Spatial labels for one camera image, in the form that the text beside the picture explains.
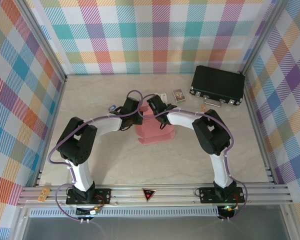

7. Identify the pink paper box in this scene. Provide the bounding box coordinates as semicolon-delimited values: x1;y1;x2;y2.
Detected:
135;105;176;146

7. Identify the small purple card box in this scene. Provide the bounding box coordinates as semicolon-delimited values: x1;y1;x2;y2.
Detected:
171;88;188;103

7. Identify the red triangular button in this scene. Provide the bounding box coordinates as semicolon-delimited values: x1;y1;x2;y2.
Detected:
141;188;156;203

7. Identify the grey metal sheet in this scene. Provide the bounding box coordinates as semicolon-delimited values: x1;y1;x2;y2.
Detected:
21;216;291;240

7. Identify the small wooden block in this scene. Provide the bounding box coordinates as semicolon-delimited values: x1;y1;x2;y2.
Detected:
37;188;50;202

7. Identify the black case with metal handle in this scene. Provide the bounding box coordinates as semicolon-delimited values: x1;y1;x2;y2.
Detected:
189;65;246;108

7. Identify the aluminium side rail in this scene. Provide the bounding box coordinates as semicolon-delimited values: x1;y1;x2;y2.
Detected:
32;74;68;187
242;72;277;186

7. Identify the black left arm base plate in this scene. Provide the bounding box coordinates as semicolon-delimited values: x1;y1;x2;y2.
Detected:
66;187;112;206

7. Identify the aluminium mounting rail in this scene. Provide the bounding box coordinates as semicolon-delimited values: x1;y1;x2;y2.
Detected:
16;183;294;208

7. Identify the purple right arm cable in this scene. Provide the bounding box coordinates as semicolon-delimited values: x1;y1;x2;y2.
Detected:
137;93;248;222

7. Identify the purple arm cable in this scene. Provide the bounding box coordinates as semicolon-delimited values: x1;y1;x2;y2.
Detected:
48;89;144;223
137;93;248;222

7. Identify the grey slotted cable duct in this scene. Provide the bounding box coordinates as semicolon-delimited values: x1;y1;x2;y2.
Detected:
28;208;221;218

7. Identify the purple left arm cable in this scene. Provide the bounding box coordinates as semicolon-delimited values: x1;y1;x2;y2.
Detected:
48;89;144;223

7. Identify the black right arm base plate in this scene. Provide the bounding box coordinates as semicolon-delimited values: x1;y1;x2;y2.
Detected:
198;186;246;204

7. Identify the aluminium frame post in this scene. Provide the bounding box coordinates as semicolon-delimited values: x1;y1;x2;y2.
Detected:
238;0;285;76
14;0;68;83

